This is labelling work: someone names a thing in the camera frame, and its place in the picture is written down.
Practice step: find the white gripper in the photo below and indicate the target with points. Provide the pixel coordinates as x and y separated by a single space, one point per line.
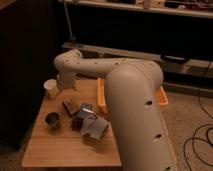
64 85

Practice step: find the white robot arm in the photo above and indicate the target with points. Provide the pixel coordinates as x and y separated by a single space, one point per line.
139 129

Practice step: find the white paper cup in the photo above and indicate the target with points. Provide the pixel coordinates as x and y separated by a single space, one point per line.
51 88

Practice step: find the metal cup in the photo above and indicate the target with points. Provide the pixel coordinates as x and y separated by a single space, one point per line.
53 120

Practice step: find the silver foil packet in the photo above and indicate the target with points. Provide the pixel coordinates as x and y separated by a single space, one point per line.
86 111

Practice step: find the dark grape bunch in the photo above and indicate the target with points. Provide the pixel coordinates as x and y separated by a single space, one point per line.
76 123

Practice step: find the wooden table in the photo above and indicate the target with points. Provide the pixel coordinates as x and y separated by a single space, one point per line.
65 147

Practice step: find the yellow plastic bin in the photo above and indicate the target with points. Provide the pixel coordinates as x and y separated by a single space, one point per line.
160 96

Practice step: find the metal shelf rail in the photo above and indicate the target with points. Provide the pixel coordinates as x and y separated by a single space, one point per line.
169 64

